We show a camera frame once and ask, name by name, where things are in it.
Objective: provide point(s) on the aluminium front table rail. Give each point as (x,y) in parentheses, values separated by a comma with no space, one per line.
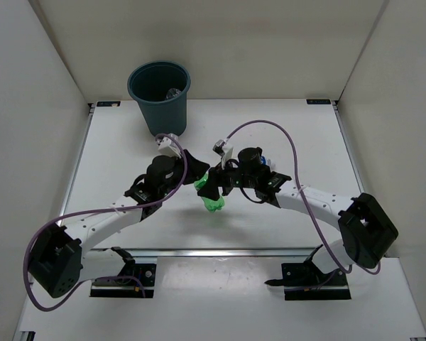
(221,252)

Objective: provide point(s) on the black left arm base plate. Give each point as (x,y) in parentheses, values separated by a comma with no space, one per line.
(137,281)

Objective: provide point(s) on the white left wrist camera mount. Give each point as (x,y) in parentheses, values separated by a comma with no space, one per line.
(167,145)

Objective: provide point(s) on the clear bottle blue label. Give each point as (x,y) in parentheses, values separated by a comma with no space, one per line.
(268,162)

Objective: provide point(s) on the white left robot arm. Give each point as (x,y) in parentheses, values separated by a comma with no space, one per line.
(61,256)

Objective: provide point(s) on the clear bottle green label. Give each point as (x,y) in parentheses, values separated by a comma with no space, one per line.
(172,93)

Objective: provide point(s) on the dark teal plastic bin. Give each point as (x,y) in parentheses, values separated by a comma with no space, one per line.
(148,84)

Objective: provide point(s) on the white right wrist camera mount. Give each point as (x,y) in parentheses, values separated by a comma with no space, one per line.
(224,149)

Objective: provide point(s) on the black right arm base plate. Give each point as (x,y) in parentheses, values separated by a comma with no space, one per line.
(304,282)

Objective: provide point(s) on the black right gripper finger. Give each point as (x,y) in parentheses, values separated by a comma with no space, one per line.
(208,191)
(217,173)

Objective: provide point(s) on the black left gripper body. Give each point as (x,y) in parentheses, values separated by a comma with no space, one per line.
(177,176)

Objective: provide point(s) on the green plastic soda bottle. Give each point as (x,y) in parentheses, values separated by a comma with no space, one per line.
(212,208)

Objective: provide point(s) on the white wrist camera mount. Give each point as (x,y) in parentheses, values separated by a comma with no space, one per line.
(224,149)
(167,145)

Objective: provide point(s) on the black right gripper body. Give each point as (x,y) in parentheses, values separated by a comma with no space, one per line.
(239,178)

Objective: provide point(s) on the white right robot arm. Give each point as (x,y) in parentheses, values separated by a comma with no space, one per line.
(367,232)

